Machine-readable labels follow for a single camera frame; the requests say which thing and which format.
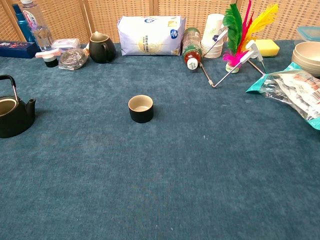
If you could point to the black cast iron teapot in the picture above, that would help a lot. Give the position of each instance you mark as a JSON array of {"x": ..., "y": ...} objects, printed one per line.
[{"x": 17, "y": 120}]

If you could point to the black teacup beige inside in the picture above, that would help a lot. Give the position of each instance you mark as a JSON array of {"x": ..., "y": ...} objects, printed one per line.
[{"x": 141, "y": 115}]

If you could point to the teal blue tablecloth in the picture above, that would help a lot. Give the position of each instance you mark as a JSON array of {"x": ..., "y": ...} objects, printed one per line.
[{"x": 175, "y": 162}]

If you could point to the tea bottle green label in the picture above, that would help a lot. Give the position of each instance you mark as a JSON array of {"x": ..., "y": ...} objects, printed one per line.
[{"x": 192, "y": 47}]

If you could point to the white tissue pack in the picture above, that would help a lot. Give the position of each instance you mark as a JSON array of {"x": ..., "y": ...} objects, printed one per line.
[{"x": 150, "y": 35}]

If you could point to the black ceramic pitcher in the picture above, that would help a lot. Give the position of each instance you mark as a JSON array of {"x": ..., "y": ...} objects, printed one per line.
[{"x": 98, "y": 51}]

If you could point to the steel wool scrubber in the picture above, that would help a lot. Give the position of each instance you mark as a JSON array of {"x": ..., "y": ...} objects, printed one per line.
[{"x": 73, "y": 58}]

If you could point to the stack of paper cups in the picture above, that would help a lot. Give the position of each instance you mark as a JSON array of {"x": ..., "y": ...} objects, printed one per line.
[{"x": 212, "y": 27}]

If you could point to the wicker folding screen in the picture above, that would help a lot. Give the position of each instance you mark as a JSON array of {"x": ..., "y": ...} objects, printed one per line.
[{"x": 140, "y": 8}]

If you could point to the colourful feather shuttlecock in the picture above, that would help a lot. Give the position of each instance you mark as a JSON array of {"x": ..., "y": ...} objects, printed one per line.
[{"x": 233, "y": 27}]

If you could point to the pink white card box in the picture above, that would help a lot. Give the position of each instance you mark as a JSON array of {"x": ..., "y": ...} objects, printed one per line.
[{"x": 66, "y": 43}]

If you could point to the small black jar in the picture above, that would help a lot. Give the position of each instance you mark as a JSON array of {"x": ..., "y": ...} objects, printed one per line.
[{"x": 51, "y": 62}]

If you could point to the yellow sponge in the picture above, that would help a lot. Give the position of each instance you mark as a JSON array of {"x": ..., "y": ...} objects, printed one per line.
[{"x": 268, "y": 47}]

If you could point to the pink white flat packet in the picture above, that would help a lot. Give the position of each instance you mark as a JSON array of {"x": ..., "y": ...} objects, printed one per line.
[{"x": 47, "y": 53}]

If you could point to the teal printed snack bag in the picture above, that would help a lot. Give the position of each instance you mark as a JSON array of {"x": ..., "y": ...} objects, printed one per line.
[{"x": 295, "y": 87}]

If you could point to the clear water bottle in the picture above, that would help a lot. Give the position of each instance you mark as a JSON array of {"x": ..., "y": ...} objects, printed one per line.
[{"x": 41, "y": 27}]

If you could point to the stacked beige bowls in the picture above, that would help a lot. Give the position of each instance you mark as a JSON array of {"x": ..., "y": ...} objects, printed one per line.
[{"x": 303, "y": 65}]

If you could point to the dark blue box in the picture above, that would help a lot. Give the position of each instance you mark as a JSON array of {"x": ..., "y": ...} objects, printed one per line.
[{"x": 16, "y": 48}]

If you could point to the beige bowl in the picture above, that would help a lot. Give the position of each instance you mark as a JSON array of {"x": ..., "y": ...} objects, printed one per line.
[{"x": 308, "y": 51}]

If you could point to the clear container teal lid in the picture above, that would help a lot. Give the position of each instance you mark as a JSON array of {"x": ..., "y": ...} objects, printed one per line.
[{"x": 310, "y": 33}]

